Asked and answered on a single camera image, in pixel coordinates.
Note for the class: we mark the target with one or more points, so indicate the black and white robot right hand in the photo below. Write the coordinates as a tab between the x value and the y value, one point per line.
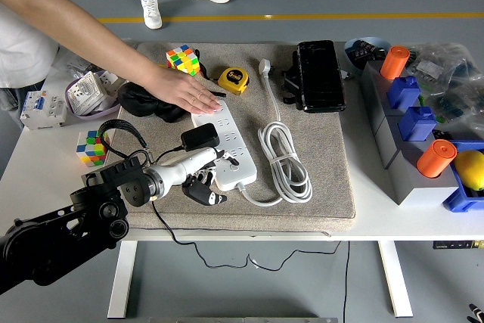
476	314

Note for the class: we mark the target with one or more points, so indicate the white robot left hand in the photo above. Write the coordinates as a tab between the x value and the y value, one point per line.
189	168

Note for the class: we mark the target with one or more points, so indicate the person's hand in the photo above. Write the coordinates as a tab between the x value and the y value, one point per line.
181	90

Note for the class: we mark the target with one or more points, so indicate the black plug adapter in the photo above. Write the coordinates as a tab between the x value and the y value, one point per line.
199	135

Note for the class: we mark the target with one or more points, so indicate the white power strip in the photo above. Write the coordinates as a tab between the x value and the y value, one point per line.
232	135

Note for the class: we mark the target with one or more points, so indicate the person's forearm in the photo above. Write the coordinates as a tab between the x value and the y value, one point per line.
94	41

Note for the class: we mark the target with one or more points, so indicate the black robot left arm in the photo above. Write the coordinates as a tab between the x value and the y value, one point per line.
49	240

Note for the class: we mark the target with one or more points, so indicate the large colourful puzzle cube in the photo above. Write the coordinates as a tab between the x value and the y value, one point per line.
183	62

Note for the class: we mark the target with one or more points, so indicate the black cloth bundle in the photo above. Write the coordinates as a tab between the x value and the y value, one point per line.
132	100

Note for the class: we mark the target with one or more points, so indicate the yellow tape measure with print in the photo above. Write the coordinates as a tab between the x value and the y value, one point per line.
233	80

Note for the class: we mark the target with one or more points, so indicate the table control panel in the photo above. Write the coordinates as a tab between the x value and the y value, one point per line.
457	244

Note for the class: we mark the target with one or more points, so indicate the grey-brown mat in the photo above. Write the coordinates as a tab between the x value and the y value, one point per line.
264	209

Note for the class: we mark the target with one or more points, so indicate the purple tray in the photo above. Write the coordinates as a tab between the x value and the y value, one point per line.
98	114

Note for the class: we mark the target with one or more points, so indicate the white table leg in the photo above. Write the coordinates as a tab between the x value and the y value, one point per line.
395	281
123	281

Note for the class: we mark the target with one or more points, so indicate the small colourful puzzle cube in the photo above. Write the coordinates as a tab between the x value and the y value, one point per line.
92	148

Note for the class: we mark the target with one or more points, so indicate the clear bag of metal parts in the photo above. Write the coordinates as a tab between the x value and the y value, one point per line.
73	67

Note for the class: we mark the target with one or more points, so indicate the blue bin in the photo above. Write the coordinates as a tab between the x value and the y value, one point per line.
459	200

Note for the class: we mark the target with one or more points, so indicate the glossy black case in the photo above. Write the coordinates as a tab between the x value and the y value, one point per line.
321	77

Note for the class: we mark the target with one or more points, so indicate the white circuit breaker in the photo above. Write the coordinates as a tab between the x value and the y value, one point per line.
41	111

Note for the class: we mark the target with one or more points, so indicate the grey block holder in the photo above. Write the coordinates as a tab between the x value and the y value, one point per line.
408	187

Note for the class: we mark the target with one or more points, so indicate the yellow lemon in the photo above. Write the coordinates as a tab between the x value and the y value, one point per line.
470	169

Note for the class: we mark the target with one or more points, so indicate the orange cylinder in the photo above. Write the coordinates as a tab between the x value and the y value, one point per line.
435	158
393	62

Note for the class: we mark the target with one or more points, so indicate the black parts packet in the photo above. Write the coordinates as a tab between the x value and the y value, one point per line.
365	52

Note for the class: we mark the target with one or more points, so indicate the blue block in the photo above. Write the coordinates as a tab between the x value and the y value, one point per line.
402	92
416	124

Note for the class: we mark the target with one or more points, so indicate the light blue bowl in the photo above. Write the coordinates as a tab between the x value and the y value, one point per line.
380	41

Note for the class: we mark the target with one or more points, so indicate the clear bag of dark parts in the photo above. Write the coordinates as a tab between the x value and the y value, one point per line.
461	103

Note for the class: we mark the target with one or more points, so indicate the clear bag with white label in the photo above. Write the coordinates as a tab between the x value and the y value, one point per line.
435	62

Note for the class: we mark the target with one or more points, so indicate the small white wall socket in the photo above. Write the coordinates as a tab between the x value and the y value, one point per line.
111	80

